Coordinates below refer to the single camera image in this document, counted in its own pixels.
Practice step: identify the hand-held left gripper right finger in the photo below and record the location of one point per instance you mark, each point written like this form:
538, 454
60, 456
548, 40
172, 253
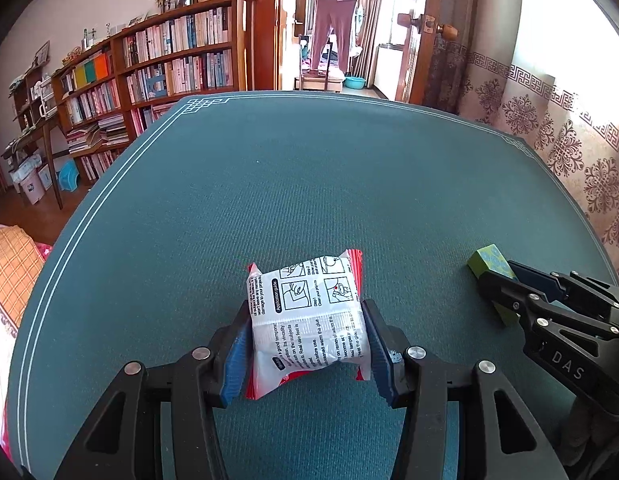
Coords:
382, 365

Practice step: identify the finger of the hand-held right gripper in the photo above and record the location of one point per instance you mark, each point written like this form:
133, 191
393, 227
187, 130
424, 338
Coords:
509, 292
539, 280

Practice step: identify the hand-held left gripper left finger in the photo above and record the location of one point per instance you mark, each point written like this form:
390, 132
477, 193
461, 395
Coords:
234, 360

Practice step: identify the green patterned block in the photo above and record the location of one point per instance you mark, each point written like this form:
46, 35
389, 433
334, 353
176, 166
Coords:
492, 260

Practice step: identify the white packet with red edges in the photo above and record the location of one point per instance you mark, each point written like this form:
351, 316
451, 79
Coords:
304, 320

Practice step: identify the patterned sheer curtain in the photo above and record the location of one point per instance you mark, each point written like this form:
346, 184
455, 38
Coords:
564, 135

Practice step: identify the teal table mat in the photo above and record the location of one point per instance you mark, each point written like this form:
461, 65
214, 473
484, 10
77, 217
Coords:
289, 185

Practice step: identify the brown curtain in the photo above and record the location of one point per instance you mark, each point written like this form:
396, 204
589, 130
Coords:
444, 80

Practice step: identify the orange plaid blanket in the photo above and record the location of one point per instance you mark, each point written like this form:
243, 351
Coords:
14, 265

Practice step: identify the wooden door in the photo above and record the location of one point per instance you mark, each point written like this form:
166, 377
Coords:
419, 70

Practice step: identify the blue plastic stool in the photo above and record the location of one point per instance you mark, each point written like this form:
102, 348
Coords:
68, 176

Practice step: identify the blue basin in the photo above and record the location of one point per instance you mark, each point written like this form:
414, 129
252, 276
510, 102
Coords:
356, 83

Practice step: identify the wooden door knob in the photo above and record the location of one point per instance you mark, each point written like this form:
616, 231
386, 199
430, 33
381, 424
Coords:
448, 32
408, 18

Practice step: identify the white storage bin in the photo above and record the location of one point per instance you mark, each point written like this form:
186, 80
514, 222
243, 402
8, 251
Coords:
31, 182

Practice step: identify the wooden stool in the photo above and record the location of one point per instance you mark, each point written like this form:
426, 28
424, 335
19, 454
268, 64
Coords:
322, 82

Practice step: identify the rows of books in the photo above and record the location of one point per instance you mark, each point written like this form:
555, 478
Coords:
179, 70

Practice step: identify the small wooden side table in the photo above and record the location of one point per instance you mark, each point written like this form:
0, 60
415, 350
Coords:
39, 130

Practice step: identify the wooden bookshelf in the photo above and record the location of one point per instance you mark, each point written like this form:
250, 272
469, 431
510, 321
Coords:
242, 50

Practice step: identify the hanging mauve pants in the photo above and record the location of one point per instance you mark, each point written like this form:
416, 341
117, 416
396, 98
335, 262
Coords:
334, 30

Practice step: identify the beige pleated curtain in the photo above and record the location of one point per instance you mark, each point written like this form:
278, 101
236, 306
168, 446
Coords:
369, 0

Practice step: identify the wooden door frame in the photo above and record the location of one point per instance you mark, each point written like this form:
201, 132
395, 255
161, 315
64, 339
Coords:
269, 35

